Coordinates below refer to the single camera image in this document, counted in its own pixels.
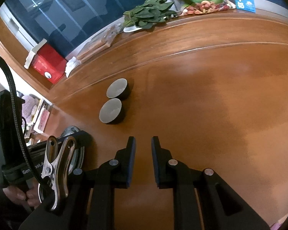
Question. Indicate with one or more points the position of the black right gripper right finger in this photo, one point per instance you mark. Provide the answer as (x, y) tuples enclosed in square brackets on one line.
[(202, 199)]

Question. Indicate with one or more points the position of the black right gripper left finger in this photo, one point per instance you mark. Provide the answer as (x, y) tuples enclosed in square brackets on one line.
[(95, 189)]

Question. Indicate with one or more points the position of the dark bowl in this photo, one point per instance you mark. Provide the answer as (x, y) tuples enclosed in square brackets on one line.
[(119, 89), (112, 112)]

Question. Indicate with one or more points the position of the person left hand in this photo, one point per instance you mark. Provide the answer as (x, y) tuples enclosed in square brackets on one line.
[(29, 198)]

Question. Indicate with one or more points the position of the metal spring clip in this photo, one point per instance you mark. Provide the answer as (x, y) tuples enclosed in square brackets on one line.
[(55, 170)]

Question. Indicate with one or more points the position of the stack of books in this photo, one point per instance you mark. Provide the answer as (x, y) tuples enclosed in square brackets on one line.
[(39, 122)]

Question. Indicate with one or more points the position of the purple plush toy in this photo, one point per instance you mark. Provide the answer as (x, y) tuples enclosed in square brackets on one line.
[(29, 108)]

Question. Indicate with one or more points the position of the red tea box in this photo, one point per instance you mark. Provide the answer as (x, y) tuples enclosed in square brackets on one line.
[(46, 61)]

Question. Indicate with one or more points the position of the white crumpled tissue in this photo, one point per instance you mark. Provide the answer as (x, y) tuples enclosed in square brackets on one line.
[(71, 65)]

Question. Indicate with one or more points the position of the wrapped brown packages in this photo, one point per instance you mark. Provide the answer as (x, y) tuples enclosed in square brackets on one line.
[(99, 43)]

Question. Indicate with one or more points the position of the white plate with greens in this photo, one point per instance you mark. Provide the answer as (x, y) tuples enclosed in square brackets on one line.
[(134, 27)]

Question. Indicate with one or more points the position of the green leafy vegetables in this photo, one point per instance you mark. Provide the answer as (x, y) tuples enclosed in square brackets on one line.
[(150, 12)]

